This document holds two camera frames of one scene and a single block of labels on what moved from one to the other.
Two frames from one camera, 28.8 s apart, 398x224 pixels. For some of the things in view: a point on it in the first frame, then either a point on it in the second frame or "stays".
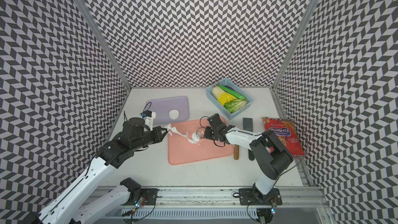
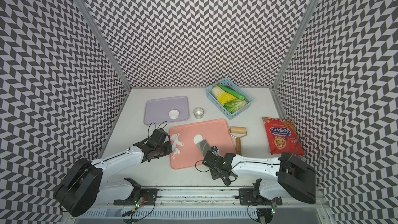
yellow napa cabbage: [223, 97] stays
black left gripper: [159, 137] to [169, 149]
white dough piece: [194, 138] to [175, 150]
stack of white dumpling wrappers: [173, 114] stays
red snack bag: [286, 131] stays
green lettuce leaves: [235, 105] stays
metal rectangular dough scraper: [247, 124] to [203, 147]
